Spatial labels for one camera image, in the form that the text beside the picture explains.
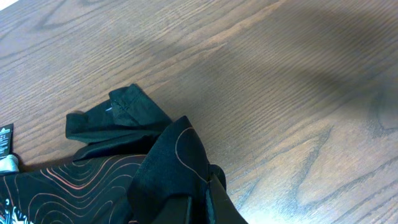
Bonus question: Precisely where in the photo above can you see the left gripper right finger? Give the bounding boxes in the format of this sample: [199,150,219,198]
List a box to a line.
[206,174,247,224]

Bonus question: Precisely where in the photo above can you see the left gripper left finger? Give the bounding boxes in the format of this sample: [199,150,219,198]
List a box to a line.
[152,195,192,224]

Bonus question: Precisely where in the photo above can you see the black orange-patterned jersey shirt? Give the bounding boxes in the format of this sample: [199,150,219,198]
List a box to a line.
[1,85,226,223]

